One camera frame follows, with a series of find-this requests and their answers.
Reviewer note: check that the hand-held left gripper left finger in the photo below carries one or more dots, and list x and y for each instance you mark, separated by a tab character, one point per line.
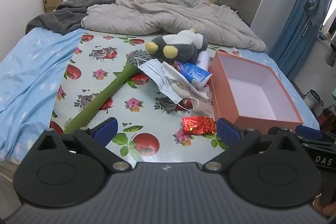
106	132

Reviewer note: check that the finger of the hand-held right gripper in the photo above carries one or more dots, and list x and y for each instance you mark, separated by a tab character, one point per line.
308	132

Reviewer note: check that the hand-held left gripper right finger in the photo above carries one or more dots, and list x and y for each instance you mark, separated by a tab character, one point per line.
227	132

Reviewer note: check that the orange cardboard box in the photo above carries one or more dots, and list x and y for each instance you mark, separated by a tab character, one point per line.
228	106

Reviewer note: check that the red foil packet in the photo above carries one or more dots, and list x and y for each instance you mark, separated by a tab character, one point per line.
198	125

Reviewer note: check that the white face mask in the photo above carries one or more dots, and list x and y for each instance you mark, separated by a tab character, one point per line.
194	92

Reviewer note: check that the blue tissue packet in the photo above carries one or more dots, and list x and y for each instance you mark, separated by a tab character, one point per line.
195	72

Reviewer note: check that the blue face mask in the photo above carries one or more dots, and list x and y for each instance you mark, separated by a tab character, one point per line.
157	74

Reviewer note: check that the person's right hand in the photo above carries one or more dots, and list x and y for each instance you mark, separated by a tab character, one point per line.
325	208

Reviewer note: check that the dark red bag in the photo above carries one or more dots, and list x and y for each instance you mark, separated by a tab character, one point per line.
328	119

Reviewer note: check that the silver flask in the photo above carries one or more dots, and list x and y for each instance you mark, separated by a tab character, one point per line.
312	99

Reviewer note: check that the green massage brush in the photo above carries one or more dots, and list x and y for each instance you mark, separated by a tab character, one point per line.
105	92

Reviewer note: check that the teal object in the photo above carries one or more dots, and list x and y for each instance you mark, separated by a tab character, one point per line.
334	96

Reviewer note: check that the fruit print mat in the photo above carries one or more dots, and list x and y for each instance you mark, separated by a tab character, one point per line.
110	64

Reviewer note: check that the white spray can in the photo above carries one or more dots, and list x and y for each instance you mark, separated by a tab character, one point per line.
204	61

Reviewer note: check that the perforated waste bin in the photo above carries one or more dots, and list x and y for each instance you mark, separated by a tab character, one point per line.
330	56

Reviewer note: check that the grey penguin plush toy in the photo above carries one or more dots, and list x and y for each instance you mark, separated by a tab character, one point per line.
181	50

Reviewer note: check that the blue curtain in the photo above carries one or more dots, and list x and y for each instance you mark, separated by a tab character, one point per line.
294	37

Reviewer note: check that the light blue bedsheet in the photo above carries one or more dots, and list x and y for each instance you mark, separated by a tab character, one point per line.
26	77

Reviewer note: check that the window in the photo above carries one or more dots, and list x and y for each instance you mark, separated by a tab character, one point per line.
331	22

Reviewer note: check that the row of small bottles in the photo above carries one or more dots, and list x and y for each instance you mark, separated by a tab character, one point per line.
233	9

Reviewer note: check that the dark grey blanket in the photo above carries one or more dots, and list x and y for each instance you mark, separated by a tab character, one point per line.
65	14

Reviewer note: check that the beige grey duvet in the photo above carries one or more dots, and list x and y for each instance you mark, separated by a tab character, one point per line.
157	16

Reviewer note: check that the row of hanging clothes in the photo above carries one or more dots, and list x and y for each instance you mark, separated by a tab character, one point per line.
319	1

